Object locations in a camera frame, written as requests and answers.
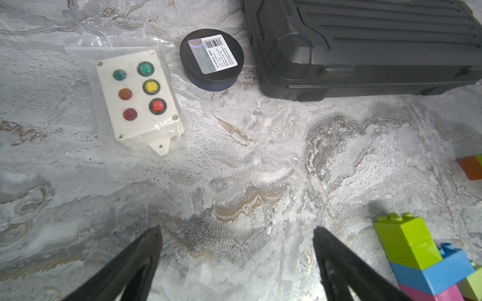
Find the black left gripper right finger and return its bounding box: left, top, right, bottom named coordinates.
left=313, top=227, right=410, bottom=300

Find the white button control box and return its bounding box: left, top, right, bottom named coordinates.
left=96, top=49, right=185, bottom=156

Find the black round tape roll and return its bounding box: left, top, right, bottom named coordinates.
left=179, top=28, right=245, bottom=92

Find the black plastic tool case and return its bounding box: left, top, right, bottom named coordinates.
left=241, top=0, right=481, bottom=102

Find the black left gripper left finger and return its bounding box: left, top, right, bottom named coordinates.
left=64, top=226, right=163, bottom=301

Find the long blue lego brick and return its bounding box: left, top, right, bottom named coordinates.
left=390, top=243, right=474, bottom=295

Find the lime green lego brick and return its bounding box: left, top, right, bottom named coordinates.
left=457, top=262, right=482, bottom=301

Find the green lego brick front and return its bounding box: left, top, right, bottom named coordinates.
left=475, top=154, right=482, bottom=166

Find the pink lego brick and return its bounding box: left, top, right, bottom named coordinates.
left=398, top=283, right=466, bottom=301

